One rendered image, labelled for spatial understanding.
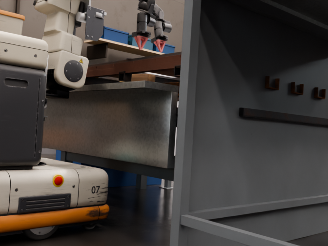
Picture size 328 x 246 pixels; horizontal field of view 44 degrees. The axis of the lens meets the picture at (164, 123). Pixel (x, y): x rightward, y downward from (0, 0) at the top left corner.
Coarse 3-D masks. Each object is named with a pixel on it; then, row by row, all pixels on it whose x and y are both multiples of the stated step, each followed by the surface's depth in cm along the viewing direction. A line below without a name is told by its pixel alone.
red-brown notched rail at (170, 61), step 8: (168, 56) 195; (176, 56) 191; (112, 64) 230; (120, 64) 224; (128, 64) 219; (136, 64) 214; (144, 64) 208; (152, 64) 204; (160, 64) 199; (168, 64) 195; (176, 64) 191; (88, 72) 249; (96, 72) 242; (104, 72) 236; (112, 72) 230; (128, 72) 218; (136, 72) 215; (144, 72) 213
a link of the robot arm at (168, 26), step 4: (160, 12) 264; (160, 16) 264; (156, 20) 267; (160, 20) 267; (164, 20) 268; (164, 24) 268; (168, 24) 270; (164, 28) 268; (168, 28) 269; (168, 32) 272
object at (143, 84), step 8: (80, 88) 216; (88, 88) 209; (96, 88) 204; (104, 88) 198; (112, 88) 193; (120, 88) 189; (128, 88) 214; (136, 88) 211; (144, 88) 207; (152, 88) 178; (160, 88) 181; (168, 88) 185; (176, 88) 188
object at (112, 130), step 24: (72, 96) 254; (96, 96) 233; (120, 96) 216; (144, 96) 200; (168, 96) 187; (48, 120) 276; (72, 120) 252; (96, 120) 232; (120, 120) 215; (144, 120) 199; (168, 120) 186; (48, 144) 274; (72, 144) 251; (96, 144) 230; (120, 144) 213; (144, 144) 198; (168, 144) 186
